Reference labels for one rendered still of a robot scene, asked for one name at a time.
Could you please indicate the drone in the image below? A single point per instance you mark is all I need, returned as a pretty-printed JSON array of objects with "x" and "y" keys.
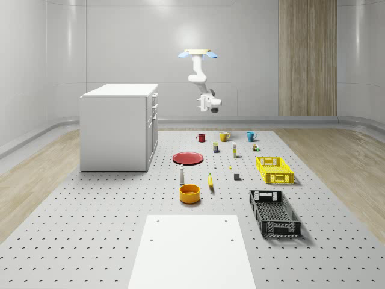
[{"x": 197, "y": 51}]

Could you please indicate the white cabinet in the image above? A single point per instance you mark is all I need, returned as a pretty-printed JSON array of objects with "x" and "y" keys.
[{"x": 114, "y": 132}]

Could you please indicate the yellow and white box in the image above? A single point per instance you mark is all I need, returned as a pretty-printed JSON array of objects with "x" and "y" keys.
[{"x": 234, "y": 150}]

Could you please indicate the white board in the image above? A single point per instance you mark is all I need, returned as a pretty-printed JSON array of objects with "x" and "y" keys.
[{"x": 192, "y": 256}]

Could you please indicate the yellow mug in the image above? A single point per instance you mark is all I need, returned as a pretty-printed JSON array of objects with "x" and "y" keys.
[{"x": 223, "y": 137}]

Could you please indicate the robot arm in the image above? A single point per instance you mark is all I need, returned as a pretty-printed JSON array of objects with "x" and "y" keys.
[{"x": 197, "y": 67}]

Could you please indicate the yellow bowl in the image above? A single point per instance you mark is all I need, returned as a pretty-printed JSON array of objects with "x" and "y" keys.
[{"x": 189, "y": 197}]

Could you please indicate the red mug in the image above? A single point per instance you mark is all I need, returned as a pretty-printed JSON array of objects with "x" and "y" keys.
[{"x": 201, "y": 138}]

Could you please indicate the banana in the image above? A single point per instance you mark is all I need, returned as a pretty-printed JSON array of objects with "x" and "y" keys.
[{"x": 210, "y": 181}]

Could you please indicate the dark grey basket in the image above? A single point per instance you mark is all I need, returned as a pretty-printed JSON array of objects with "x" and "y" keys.
[{"x": 279, "y": 227}]

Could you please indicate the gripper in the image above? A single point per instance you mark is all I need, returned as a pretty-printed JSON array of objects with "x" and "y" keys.
[{"x": 205, "y": 103}]

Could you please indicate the grey cube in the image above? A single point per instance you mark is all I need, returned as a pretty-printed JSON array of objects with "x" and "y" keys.
[{"x": 237, "y": 177}]

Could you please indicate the red plate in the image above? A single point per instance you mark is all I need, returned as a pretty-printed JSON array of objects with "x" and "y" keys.
[{"x": 188, "y": 158}]

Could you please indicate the yellow basket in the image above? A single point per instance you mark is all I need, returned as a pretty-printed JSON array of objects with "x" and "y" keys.
[{"x": 278, "y": 177}]

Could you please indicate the puzzle cube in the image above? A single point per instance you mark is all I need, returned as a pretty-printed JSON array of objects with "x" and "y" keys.
[{"x": 255, "y": 147}]

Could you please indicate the white bottle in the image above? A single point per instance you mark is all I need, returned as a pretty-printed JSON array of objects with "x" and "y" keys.
[{"x": 182, "y": 176}]

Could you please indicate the blue mug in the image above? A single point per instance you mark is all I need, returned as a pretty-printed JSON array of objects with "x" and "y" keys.
[{"x": 251, "y": 137}]

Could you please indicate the flat-sided can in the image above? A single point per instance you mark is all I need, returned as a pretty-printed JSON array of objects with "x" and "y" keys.
[{"x": 215, "y": 148}]

